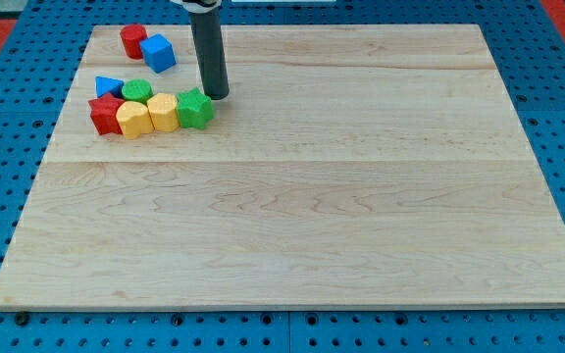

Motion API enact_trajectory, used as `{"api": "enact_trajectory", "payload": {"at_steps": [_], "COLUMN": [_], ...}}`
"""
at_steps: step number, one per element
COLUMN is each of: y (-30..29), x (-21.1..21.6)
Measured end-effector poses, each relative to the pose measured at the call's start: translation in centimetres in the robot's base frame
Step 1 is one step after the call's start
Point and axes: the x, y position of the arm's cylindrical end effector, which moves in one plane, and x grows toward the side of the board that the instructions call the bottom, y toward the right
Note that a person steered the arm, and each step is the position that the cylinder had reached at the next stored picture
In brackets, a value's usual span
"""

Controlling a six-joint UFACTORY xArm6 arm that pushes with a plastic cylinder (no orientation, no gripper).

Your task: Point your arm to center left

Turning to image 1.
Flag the yellow hexagon block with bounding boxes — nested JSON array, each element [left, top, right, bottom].
[[147, 93, 180, 132]]

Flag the red cylinder block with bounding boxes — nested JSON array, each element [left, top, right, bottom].
[[120, 24, 147, 60]]

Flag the green star block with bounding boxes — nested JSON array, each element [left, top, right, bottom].
[[176, 87, 214, 130]]

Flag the blue triangle block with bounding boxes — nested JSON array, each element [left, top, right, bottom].
[[95, 76, 125, 98]]

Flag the yellow heart block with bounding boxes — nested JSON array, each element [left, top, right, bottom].
[[116, 101, 154, 139]]

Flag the green cylinder block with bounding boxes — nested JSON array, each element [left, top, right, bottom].
[[121, 78, 154, 104]]

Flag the red star block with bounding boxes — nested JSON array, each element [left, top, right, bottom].
[[88, 93, 125, 135]]

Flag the light wooden board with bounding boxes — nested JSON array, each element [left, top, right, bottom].
[[0, 25, 565, 312]]

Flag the blue cube block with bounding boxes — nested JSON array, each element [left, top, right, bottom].
[[139, 33, 177, 74]]

